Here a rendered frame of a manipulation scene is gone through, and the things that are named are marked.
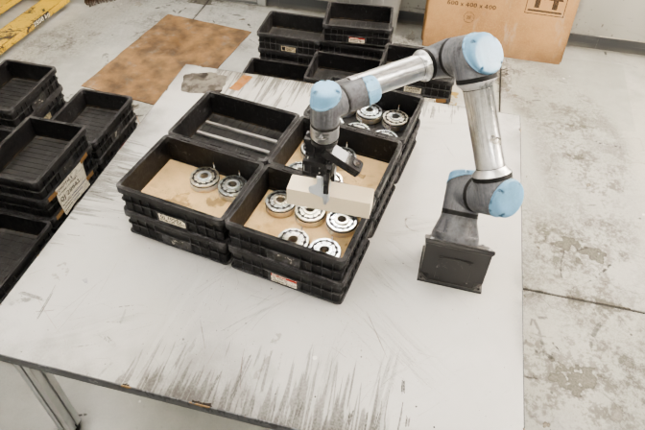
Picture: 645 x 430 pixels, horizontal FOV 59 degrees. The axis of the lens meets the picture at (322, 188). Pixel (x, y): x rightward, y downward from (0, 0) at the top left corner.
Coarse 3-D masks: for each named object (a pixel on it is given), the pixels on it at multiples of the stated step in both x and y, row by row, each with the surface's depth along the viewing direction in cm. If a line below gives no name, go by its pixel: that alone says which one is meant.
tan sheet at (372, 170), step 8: (296, 152) 215; (296, 160) 212; (368, 160) 213; (376, 160) 213; (368, 168) 210; (376, 168) 210; (384, 168) 210; (344, 176) 206; (352, 176) 206; (360, 176) 206; (368, 176) 207; (376, 176) 207; (352, 184) 203; (360, 184) 203; (368, 184) 203; (376, 184) 203
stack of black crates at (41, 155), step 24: (24, 120) 263; (48, 120) 264; (0, 144) 251; (24, 144) 265; (48, 144) 268; (72, 144) 253; (0, 168) 253; (24, 168) 256; (48, 168) 241; (72, 168) 257; (96, 168) 276; (0, 192) 245; (24, 192) 241; (48, 192) 244; (48, 216) 249
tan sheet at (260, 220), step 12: (264, 204) 195; (252, 216) 191; (264, 216) 191; (288, 216) 191; (264, 228) 187; (276, 228) 187; (300, 228) 188; (312, 228) 188; (324, 228) 188; (312, 240) 184; (336, 240) 184; (348, 240) 184
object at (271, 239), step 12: (264, 168) 193; (276, 168) 194; (240, 204) 181; (372, 204) 182; (228, 216) 177; (228, 228) 176; (240, 228) 174; (252, 228) 174; (360, 228) 175; (264, 240) 173; (276, 240) 171; (300, 252) 170; (312, 252) 168; (324, 252) 168; (348, 252) 168; (336, 264) 167
